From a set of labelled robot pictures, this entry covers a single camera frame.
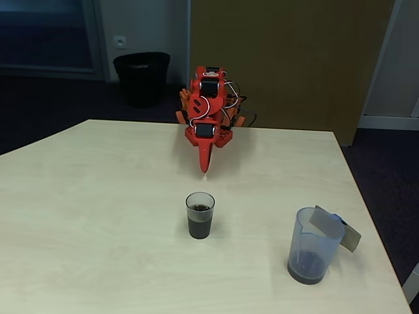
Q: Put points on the translucent blue measuring jug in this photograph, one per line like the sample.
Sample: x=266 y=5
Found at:
x=307 y=252

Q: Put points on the clear plastic cup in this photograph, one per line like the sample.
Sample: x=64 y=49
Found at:
x=199 y=225

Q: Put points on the light grey furniture corner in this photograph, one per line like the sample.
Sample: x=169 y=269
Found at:
x=413 y=288

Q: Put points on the orange table clamp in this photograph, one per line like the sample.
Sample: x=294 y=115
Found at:
x=240 y=121
x=184 y=104

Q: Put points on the white wall socket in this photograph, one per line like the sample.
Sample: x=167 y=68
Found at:
x=120 y=42

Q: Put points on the dark glass window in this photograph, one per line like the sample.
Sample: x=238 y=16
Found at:
x=49 y=39

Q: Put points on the red gripper black motor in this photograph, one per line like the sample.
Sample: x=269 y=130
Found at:
x=205 y=130

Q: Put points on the black waste bin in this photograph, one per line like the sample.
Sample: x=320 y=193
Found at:
x=142 y=81

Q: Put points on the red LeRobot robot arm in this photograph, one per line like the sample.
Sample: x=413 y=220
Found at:
x=209 y=106

